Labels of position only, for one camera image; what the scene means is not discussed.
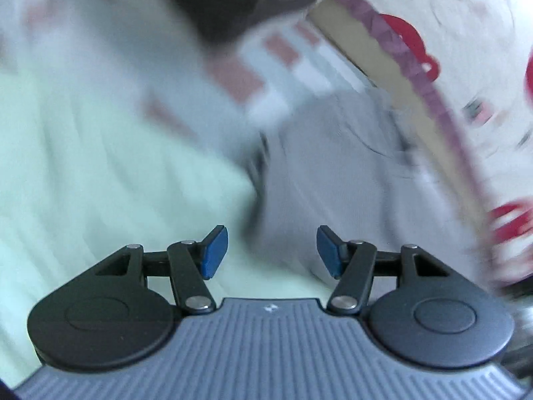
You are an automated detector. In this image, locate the light green blanket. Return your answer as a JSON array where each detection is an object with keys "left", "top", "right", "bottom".
[{"left": 0, "top": 71, "right": 325, "bottom": 384}]

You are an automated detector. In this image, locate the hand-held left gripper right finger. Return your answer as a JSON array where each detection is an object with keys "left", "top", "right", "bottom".
[{"left": 316, "top": 225, "right": 452, "bottom": 314}]

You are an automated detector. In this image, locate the bear print quilt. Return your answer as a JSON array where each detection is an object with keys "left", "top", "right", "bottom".
[{"left": 325, "top": 0, "right": 533, "bottom": 292}]

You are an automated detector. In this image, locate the beige bed base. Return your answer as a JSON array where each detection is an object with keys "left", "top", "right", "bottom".
[{"left": 306, "top": 0, "right": 488, "bottom": 217}]

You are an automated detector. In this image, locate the grey knit garment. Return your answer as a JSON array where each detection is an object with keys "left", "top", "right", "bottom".
[{"left": 246, "top": 89, "right": 488, "bottom": 284}]

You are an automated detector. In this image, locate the stack of folded clothes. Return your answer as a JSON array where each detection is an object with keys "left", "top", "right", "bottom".
[{"left": 96, "top": 0, "right": 334, "bottom": 46}]

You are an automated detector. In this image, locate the checkered floor mat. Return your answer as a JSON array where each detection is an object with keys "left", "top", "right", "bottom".
[{"left": 0, "top": 0, "right": 392, "bottom": 163}]

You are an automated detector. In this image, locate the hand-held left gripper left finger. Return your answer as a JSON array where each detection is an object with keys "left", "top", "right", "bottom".
[{"left": 95, "top": 224, "right": 229, "bottom": 315}]

